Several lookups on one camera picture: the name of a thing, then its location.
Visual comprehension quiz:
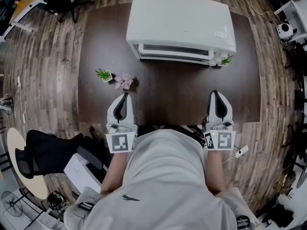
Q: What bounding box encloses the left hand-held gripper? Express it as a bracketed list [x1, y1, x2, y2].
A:
[105, 92, 139, 154]

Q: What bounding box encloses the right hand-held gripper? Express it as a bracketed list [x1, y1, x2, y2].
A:
[203, 90, 237, 151]

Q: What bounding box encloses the white oven door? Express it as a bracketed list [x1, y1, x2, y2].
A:
[138, 42, 215, 63]

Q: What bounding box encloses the person's left forearm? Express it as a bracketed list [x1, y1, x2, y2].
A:
[100, 151, 130, 196]

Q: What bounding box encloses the person's right forearm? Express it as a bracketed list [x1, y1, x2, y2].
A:
[204, 149, 228, 196]

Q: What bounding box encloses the white toaster oven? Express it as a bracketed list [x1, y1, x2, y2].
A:
[126, 0, 237, 68]

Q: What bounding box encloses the pink flower plant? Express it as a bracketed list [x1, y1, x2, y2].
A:
[113, 72, 135, 91]

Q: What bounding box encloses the small green potted plant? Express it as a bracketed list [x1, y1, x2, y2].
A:
[95, 68, 114, 83]
[220, 54, 234, 67]

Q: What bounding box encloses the white box cabinet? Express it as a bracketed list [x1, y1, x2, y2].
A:
[63, 152, 108, 194]

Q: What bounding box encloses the black office chair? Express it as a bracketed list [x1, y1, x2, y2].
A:
[14, 129, 104, 180]
[44, 0, 94, 24]

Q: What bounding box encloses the person's light shirt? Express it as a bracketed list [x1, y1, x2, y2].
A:
[63, 128, 260, 230]

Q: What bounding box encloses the white round appliance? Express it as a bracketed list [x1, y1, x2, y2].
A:
[275, 23, 295, 40]

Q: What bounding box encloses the black helmet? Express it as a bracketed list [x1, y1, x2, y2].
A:
[47, 191, 66, 211]

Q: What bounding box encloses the round wooden table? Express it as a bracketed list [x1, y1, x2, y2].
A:
[6, 127, 49, 200]

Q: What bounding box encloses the black bag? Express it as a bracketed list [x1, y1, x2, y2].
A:
[263, 203, 295, 228]

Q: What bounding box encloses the wooden desk with white legs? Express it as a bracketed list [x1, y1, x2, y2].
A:
[9, 0, 49, 33]

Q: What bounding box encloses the standing fan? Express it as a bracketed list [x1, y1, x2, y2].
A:
[0, 191, 24, 218]

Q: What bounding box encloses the black shoulder strap buckle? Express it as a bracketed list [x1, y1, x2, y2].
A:
[236, 214, 251, 230]
[76, 201, 94, 212]

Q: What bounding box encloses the yellow floor cable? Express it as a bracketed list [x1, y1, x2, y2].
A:
[233, 0, 276, 24]

